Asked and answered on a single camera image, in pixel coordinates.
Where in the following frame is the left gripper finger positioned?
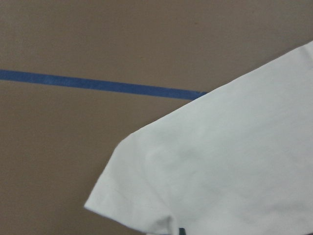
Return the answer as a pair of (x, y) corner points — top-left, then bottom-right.
(179, 228), (186, 235)

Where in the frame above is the white printed t-shirt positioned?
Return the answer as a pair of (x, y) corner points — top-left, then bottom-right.
(85, 43), (313, 235)

